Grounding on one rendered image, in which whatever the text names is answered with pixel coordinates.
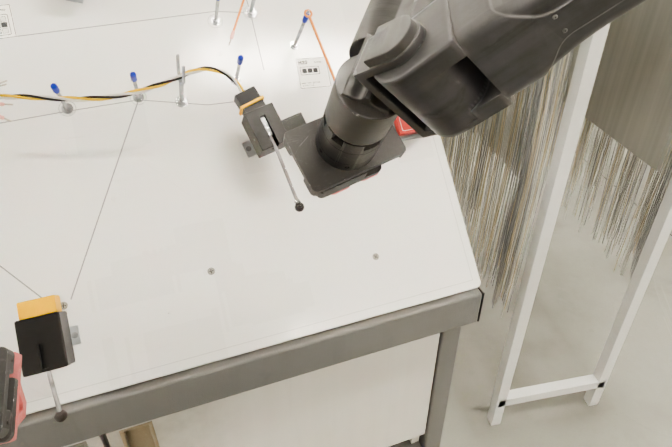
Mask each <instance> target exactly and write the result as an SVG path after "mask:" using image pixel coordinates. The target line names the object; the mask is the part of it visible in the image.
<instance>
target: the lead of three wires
mask: <svg viewBox="0 0 672 447"><path fill-rule="evenodd" d="M203 71H211V72H215V73H219V74H223V75H225V76H226V77H227V78H228V79H230V80H231V81H232V82H233V83H234V84H235V85H236V86H237V87H238V89H239V91H240V92H242V91H244V89H243V87H242V85H241V84H240V83H239V82H238V81H237V80H236V79H235V78H234V77H233V76H232V75H231V74H230V73H228V72H227V71H225V70H222V69H219V68H215V67H210V66H203V67H199V68H195V69H190V70H187V71H185V77H186V76H188V75H191V74H195V73H199V72H203Z"/></svg>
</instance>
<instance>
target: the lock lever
mask: <svg viewBox="0 0 672 447"><path fill-rule="evenodd" d="M261 121H262V123H263V125H264V127H265V129H266V131H267V133H268V135H269V137H270V139H271V141H272V143H273V145H274V149H275V151H276V154H277V156H278V159H279V162H280V164H281V167H282V169H283V172H284V174H285V177H286V179H287V182H288V184H289V187H290V189H291V192H292V194H293V197H294V199H295V201H294V203H295V204H297V203H299V202H301V201H300V200H299V199H298V197H297V195H296V192H295V190H294V187H293V185H292V182H291V180H290V177H289V175H288V172H287V170H286V167H285V164H284V162H283V159H282V157H281V154H280V152H279V149H278V147H277V145H276V143H275V141H274V139H273V137H272V135H273V133H272V131H271V129H270V127H269V125H268V123H267V121H266V119H265V117H263V118H261Z"/></svg>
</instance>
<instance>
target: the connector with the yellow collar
mask: <svg viewBox="0 0 672 447"><path fill-rule="evenodd" d="M258 97H260V95H259V93H258V91H257V90H256V88H255V87H254V86H252V87H250V88H248V89H246V90H244V91H242V92H240V93H238V94H236V95H235V97H234V102H235V104H236V105H237V107H238V108H239V110H240V106H242V105H244V104H246V103H248V102H250V101H252V100H254V99H256V98H258ZM264 105H266V104H265V102H264V101H263V99H262V100H260V101H258V102H256V103H254V104H252V105H250V106H248V107H246V108H244V109H243V113H242V115H243V116H244V113H247V112H249V111H252V110H254V109H256V108H259V107H261V106H264Z"/></svg>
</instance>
